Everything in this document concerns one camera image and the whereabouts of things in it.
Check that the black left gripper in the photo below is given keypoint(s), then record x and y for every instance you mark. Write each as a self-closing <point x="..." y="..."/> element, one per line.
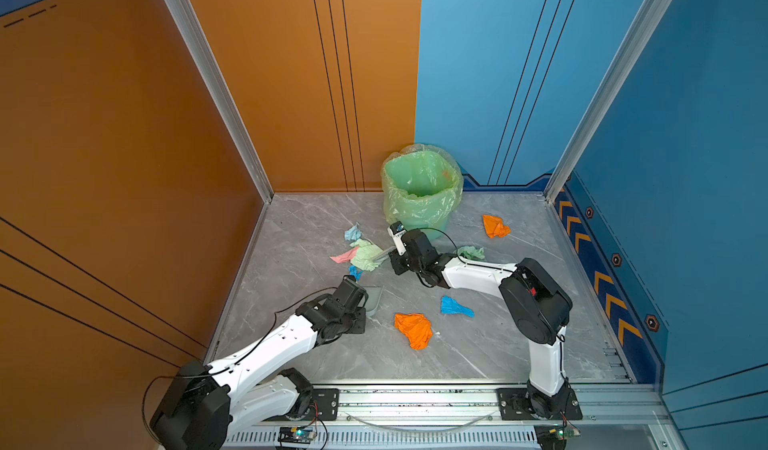
<point x="361" y="314"/>

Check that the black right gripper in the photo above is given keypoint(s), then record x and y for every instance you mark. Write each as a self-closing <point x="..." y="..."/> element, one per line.
<point x="395" y="259"/>

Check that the grey-green hand brush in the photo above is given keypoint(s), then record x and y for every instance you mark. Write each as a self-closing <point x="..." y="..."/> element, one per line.
<point x="382" y="256"/>

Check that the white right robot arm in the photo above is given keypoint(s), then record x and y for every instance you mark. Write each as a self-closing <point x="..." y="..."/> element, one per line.
<point x="539" y="306"/>

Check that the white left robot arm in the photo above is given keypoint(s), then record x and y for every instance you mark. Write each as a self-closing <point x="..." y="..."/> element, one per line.
<point x="207" y="402"/>

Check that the small blue twisted scrap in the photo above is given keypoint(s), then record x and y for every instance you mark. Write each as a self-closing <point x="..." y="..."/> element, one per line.
<point x="355" y="272"/>

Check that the mint green paper scrap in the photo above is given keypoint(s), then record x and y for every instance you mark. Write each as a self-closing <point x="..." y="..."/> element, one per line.
<point x="471" y="253"/>

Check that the bright blue paper scrap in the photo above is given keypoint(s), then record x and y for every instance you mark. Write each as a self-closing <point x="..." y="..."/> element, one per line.
<point x="449" y="306"/>

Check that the pink paper scrap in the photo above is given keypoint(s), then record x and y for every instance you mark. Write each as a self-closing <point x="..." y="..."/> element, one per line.
<point x="346" y="257"/>

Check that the light green paper scrap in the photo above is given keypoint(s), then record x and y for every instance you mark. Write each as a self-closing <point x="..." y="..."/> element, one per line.
<point x="367" y="249"/>

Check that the large orange paper scrap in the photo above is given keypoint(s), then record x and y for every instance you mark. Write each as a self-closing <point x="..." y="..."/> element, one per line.
<point x="416" y="328"/>

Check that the pale blue paper scrap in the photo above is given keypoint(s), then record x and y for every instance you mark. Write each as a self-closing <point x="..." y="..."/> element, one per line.
<point x="353" y="233"/>

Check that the small orange paper scrap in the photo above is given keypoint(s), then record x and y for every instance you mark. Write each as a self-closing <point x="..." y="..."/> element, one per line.
<point x="495" y="227"/>

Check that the left green circuit board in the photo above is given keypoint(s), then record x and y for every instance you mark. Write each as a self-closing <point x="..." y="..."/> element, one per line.
<point x="296" y="437"/>

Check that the green circuit board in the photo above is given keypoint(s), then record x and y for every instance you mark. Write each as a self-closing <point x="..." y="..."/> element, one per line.
<point x="555" y="438"/>
<point x="296" y="437"/>

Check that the right green circuit board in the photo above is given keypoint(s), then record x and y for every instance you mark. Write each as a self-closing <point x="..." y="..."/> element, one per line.
<point x="555" y="438"/>

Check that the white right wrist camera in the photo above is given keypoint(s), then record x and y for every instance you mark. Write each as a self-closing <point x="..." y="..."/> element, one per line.
<point x="396" y="231"/>

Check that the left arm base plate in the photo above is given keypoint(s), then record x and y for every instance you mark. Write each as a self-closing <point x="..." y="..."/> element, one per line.
<point x="322" y="402"/>

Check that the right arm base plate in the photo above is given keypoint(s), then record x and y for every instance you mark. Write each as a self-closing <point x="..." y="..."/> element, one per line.
<point x="532" y="404"/>

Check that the aluminium front rail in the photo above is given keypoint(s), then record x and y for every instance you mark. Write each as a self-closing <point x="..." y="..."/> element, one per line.
<point x="457" y="403"/>

